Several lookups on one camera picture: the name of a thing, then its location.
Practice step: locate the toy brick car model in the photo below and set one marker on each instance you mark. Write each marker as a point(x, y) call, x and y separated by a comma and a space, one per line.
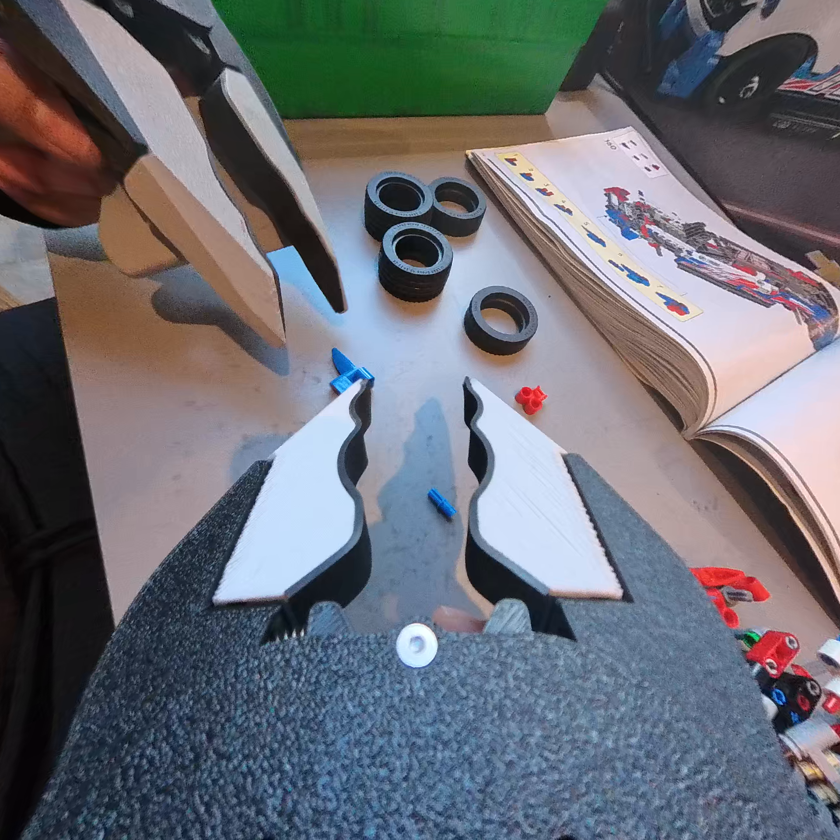
point(781, 656)

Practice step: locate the small blue pin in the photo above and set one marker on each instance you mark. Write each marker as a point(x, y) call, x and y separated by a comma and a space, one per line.
point(441, 504)

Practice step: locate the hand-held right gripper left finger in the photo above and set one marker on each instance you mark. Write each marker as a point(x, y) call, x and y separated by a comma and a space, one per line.
point(295, 525)

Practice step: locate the narrow black rubber tyre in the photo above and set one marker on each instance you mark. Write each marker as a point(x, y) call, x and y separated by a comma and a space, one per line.
point(476, 328)
point(472, 223)

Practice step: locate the green plastic bin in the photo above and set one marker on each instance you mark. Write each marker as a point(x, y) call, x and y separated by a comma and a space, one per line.
point(407, 59)

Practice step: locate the person's left hand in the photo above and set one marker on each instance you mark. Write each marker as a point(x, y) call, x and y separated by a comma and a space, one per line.
point(39, 151)

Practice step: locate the small red connector brick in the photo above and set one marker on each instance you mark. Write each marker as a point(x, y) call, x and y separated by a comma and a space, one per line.
point(528, 399)

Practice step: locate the beige wooden table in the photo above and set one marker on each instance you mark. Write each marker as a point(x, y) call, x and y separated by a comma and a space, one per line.
point(426, 138)

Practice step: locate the wide black rubber tyre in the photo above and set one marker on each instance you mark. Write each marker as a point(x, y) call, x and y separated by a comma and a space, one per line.
point(394, 275)
point(377, 216)

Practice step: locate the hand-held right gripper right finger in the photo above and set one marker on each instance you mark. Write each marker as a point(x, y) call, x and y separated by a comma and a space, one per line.
point(544, 525)

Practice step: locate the grey desk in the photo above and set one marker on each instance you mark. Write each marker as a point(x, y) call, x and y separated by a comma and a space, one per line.
point(590, 472)

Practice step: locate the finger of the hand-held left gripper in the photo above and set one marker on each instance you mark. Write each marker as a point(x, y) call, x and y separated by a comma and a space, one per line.
point(262, 151)
point(184, 197)

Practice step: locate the blue pointed brick assembly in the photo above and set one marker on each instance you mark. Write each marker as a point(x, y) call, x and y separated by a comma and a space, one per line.
point(351, 379)

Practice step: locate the printed toy car box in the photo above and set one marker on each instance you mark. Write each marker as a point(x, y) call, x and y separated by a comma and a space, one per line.
point(722, 131)

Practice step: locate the open instruction book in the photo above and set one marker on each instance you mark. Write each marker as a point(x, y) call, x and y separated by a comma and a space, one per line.
point(722, 282)

